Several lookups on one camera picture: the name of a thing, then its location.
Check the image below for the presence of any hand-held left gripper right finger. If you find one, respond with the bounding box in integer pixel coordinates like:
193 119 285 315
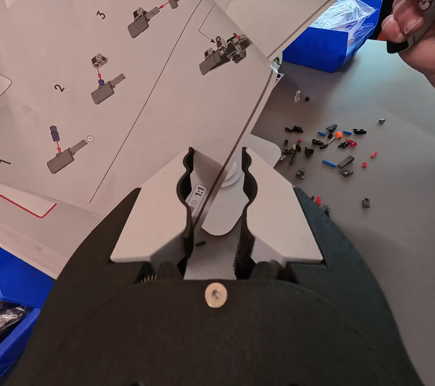
241 147 323 266

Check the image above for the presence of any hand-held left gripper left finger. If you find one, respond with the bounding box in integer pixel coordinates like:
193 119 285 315
110 147 196 263

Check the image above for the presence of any pile of lego pieces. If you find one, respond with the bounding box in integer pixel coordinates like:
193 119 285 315
273 96 386 220

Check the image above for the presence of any lego instruction booklet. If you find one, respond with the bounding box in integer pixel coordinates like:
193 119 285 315
0 0 383 279

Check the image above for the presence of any person's right hand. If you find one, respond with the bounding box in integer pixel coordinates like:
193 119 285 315
381 0 435 88

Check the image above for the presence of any white metal book stand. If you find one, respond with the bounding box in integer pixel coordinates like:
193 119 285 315
201 61 301 237

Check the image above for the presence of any clear plastic bag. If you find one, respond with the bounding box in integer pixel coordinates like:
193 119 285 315
321 0 378 40

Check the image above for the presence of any blue plastic parts bin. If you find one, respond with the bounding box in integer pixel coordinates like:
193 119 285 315
282 0 379 73
0 247 55 380

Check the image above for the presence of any dark plastic parts bag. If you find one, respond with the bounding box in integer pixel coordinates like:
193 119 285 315
0 303 29 332

